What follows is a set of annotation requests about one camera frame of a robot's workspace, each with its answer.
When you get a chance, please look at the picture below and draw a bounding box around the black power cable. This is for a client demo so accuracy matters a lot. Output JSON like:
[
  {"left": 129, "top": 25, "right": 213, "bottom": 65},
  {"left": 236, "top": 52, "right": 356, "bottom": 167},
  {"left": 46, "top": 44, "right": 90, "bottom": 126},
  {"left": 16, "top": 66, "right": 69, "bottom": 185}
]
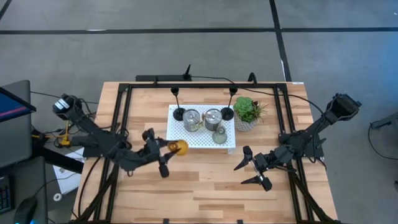
[{"left": 189, "top": 75, "right": 326, "bottom": 116}]

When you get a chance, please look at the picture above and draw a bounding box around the green succulent in white pot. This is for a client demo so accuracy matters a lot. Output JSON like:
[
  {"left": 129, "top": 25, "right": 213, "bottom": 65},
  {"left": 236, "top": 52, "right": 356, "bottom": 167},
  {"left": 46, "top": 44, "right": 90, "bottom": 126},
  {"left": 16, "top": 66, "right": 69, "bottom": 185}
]
[{"left": 233, "top": 96, "right": 270, "bottom": 133}]

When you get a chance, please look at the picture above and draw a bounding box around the black metal table frame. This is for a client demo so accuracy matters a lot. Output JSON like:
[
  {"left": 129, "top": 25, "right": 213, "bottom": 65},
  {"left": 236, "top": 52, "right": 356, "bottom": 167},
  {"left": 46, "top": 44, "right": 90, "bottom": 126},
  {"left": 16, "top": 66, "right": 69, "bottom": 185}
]
[{"left": 70, "top": 81, "right": 343, "bottom": 224}]

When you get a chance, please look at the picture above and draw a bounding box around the thin black floor cable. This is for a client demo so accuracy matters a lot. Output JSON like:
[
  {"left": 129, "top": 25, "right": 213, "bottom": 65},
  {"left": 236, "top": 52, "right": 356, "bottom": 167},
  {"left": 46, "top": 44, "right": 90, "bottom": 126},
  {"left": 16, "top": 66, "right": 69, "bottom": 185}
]
[
  {"left": 30, "top": 90, "right": 100, "bottom": 105},
  {"left": 367, "top": 119, "right": 398, "bottom": 162}
]

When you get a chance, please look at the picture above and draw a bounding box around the monitor with blue screen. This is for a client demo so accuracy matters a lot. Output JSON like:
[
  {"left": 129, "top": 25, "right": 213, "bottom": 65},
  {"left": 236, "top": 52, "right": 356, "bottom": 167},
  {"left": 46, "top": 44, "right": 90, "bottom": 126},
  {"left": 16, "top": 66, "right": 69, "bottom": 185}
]
[{"left": 0, "top": 79, "right": 37, "bottom": 170}]

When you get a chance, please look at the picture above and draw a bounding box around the white paper sheet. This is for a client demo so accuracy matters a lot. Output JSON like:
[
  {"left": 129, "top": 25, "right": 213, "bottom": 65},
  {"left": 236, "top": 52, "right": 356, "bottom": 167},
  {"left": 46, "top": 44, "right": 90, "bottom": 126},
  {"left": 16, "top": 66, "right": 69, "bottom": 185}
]
[{"left": 52, "top": 148, "right": 86, "bottom": 195}]

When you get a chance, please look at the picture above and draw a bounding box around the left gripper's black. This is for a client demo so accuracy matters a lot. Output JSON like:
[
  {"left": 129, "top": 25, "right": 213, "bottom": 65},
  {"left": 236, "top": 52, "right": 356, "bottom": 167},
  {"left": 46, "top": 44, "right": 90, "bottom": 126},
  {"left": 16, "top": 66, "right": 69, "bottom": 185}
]
[{"left": 136, "top": 127, "right": 182, "bottom": 179}]

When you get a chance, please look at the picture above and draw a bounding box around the black floor stand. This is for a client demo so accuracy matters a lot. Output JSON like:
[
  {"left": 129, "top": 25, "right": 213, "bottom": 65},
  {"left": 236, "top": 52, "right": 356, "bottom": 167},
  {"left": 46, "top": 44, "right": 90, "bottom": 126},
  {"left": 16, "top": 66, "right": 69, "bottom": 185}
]
[{"left": 369, "top": 112, "right": 398, "bottom": 131}]

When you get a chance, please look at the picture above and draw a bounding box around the black computer mouse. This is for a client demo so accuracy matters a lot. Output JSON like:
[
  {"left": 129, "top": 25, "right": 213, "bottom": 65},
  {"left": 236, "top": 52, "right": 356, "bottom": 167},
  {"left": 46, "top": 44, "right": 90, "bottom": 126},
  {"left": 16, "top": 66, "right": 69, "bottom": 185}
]
[{"left": 12, "top": 196, "right": 39, "bottom": 224}]

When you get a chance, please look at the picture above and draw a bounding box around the black keyboard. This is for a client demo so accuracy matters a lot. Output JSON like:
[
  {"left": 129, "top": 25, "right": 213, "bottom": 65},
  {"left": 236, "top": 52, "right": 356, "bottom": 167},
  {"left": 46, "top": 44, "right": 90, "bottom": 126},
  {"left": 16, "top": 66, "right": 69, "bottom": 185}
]
[{"left": 0, "top": 175, "right": 15, "bottom": 215}]

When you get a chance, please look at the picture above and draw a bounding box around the white perforated metal riser shelf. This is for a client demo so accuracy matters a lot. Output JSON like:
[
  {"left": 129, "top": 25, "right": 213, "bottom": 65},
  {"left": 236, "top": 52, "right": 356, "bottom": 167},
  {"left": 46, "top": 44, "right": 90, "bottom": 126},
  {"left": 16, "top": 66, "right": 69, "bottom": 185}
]
[{"left": 165, "top": 104, "right": 237, "bottom": 156}]

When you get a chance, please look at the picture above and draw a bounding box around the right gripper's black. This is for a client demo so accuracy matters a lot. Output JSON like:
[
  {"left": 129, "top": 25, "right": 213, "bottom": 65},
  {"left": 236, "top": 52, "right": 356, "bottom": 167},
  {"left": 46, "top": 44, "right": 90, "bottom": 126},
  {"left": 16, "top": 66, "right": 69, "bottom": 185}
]
[{"left": 233, "top": 145, "right": 295, "bottom": 193}]

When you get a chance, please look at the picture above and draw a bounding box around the silver tin candle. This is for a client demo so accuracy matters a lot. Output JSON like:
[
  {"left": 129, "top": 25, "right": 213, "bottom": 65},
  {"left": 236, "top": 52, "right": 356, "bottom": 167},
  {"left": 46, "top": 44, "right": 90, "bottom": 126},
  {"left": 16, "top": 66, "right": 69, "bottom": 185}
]
[
  {"left": 204, "top": 108, "right": 224, "bottom": 132},
  {"left": 182, "top": 108, "right": 202, "bottom": 133}
]

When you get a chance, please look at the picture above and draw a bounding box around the grey glass vase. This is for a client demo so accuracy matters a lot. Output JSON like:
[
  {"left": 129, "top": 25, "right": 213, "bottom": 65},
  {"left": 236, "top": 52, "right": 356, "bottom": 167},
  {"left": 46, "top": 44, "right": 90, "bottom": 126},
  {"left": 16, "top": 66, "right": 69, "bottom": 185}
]
[{"left": 211, "top": 124, "right": 228, "bottom": 146}]

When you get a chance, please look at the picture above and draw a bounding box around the dark grey desk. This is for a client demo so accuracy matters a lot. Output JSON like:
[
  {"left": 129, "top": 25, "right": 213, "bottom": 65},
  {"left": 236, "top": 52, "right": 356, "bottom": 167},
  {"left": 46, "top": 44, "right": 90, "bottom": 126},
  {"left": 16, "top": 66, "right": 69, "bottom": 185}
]
[{"left": 0, "top": 155, "right": 50, "bottom": 224}]

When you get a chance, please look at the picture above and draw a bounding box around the black candlestick holder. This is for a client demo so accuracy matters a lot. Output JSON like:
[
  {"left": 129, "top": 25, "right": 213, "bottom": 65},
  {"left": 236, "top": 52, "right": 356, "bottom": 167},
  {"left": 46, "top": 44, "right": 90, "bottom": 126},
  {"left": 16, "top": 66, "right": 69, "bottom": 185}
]
[
  {"left": 170, "top": 86, "right": 187, "bottom": 122},
  {"left": 220, "top": 86, "right": 239, "bottom": 122}
]

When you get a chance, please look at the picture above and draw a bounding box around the yellow cable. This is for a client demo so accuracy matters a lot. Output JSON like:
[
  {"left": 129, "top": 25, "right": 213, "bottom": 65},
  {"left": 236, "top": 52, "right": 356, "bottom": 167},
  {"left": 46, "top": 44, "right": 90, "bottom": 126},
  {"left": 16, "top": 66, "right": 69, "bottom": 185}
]
[{"left": 30, "top": 119, "right": 73, "bottom": 147}]

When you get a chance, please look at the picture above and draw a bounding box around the amber glass vase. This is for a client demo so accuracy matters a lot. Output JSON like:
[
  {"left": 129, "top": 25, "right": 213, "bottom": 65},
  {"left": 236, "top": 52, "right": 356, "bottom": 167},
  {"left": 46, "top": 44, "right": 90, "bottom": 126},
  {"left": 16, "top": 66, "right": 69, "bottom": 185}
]
[{"left": 167, "top": 139, "right": 190, "bottom": 157}]

